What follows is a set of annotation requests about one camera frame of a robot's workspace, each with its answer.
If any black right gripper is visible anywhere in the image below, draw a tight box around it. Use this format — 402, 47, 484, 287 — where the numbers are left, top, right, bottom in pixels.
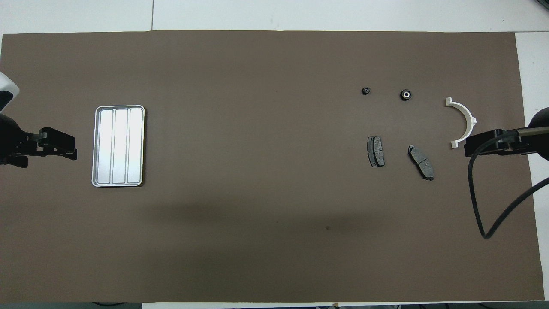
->
465, 129, 529, 158

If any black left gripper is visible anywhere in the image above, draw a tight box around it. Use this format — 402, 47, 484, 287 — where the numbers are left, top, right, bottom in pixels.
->
27, 127, 78, 161

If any silver metal tray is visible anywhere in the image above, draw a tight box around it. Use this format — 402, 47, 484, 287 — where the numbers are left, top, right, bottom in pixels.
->
91, 105, 145, 188

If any dark grey brake pad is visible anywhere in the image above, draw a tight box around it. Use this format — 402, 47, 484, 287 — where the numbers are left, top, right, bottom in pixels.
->
407, 145, 435, 181
367, 136, 385, 168

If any brown table mat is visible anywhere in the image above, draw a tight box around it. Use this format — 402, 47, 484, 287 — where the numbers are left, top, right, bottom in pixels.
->
0, 30, 545, 303

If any white semicircular bracket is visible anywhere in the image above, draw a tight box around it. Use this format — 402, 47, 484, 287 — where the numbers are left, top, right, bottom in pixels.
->
445, 97, 477, 150

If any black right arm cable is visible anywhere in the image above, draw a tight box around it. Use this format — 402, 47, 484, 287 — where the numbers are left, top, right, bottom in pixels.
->
468, 127, 549, 239

